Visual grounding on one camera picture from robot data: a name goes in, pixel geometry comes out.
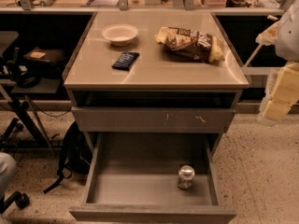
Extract closed grey drawer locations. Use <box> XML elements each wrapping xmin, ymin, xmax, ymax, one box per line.
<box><xmin>72</xmin><ymin>107</ymin><xmax>235</xmax><ymax>133</ymax></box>

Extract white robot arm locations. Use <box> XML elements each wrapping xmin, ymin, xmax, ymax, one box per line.
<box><xmin>256</xmin><ymin>0</ymin><xmax>299</xmax><ymax>126</ymax></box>

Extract black headphones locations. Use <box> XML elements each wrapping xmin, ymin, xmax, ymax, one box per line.
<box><xmin>6</xmin><ymin>61</ymin><xmax>40</xmax><ymax>88</ymax></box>

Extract dark bag with label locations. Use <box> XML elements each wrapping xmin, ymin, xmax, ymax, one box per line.
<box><xmin>23</xmin><ymin>47</ymin><xmax>66</xmax><ymax>63</ymax></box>

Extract grey side desk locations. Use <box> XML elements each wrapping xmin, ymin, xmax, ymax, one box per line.
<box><xmin>0</xmin><ymin>31</ymin><xmax>62</xmax><ymax>156</ymax></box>

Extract open grey drawer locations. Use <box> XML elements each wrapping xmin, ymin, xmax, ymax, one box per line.
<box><xmin>69</xmin><ymin>133</ymin><xmax>236</xmax><ymax>224</ymax></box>

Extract person in grey trousers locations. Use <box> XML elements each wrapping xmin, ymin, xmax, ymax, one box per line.
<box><xmin>0</xmin><ymin>152</ymin><xmax>17</xmax><ymax>200</ymax></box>

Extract grey drawer cabinet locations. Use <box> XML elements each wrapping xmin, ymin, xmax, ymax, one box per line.
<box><xmin>64</xmin><ymin>9</ymin><xmax>249</xmax><ymax>150</ymax></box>

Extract dark blue snack bar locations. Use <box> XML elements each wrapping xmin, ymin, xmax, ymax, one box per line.
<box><xmin>112</xmin><ymin>51</ymin><xmax>139</xmax><ymax>71</ymax></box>

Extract brown chip bag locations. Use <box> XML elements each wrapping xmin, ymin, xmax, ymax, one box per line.
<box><xmin>155</xmin><ymin>27</ymin><xmax>225</xmax><ymax>63</ymax></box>

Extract black backpack on floor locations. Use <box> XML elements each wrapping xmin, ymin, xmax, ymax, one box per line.
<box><xmin>43</xmin><ymin>121</ymin><xmax>93</xmax><ymax>194</ymax></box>

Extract white paper bowl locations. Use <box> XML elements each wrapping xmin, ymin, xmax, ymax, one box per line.
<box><xmin>102</xmin><ymin>24</ymin><xmax>138</xmax><ymax>47</ymax></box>

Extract silver soda can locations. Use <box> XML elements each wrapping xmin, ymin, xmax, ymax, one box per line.
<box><xmin>178</xmin><ymin>165</ymin><xmax>195</xmax><ymax>189</ymax></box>

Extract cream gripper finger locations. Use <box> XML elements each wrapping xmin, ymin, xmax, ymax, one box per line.
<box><xmin>255</xmin><ymin>21</ymin><xmax>278</xmax><ymax>46</ymax></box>
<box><xmin>258</xmin><ymin>63</ymin><xmax>299</xmax><ymax>126</ymax></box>

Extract black office chair base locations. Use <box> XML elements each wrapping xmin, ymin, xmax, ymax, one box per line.
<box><xmin>0</xmin><ymin>191</ymin><xmax>30</xmax><ymax>214</ymax></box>

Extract grey stick with tip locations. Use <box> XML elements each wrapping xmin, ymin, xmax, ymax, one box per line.
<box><xmin>244</xmin><ymin>15</ymin><xmax>279</xmax><ymax>67</ymax></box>

